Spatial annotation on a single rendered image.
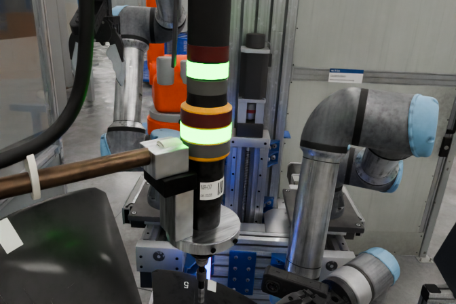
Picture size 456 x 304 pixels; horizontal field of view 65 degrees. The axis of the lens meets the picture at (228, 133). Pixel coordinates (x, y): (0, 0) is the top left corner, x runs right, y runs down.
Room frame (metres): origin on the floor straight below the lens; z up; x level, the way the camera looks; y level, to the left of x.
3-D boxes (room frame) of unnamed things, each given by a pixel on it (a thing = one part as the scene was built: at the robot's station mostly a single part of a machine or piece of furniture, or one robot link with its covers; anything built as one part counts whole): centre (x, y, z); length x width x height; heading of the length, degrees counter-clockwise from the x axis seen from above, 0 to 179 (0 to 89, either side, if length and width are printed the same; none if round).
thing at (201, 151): (0.29, 0.02, 1.55); 0.04 x 0.04 x 0.01
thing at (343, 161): (1.04, -0.32, 1.20); 0.13 x 0.12 x 0.14; 70
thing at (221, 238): (0.29, 0.03, 1.50); 0.09 x 0.07 x 0.10; 127
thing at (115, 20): (0.81, 0.29, 1.62); 0.09 x 0.08 x 0.12; 2
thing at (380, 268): (0.57, -0.29, 1.18); 0.11 x 0.08 x 0.09; 129
